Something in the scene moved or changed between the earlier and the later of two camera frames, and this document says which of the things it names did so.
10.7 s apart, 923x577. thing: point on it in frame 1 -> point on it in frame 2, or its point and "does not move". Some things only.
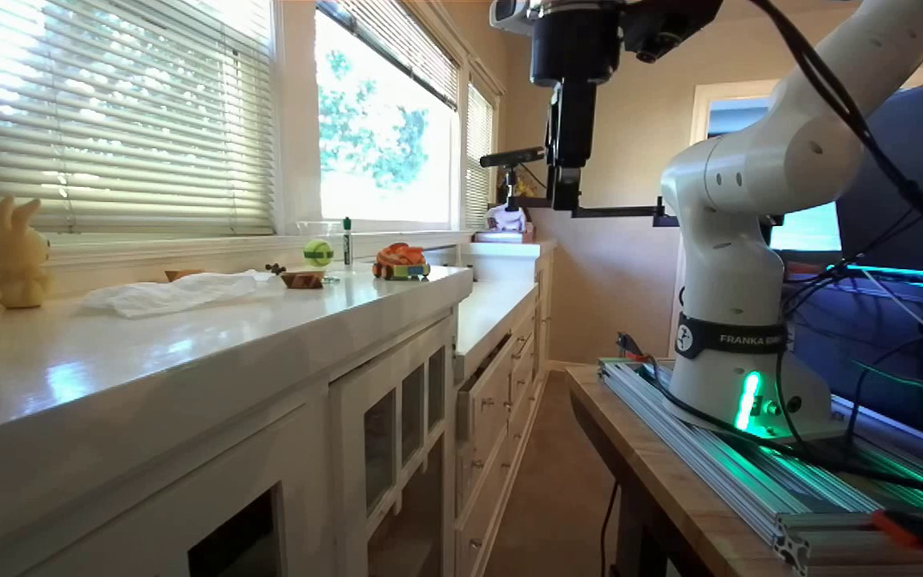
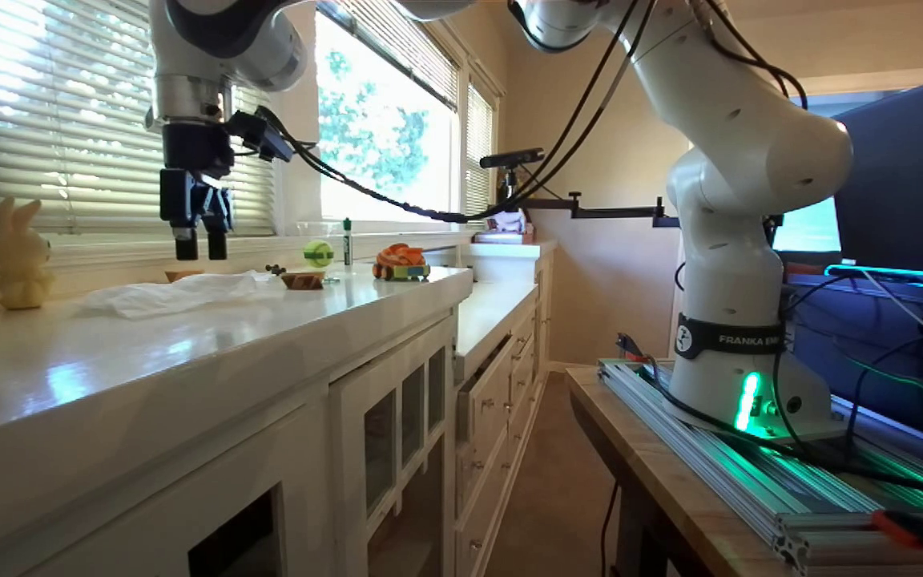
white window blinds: (117, 116) does not move
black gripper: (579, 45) -> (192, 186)
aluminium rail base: (863, 490) does not move
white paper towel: (178, 293) does not move
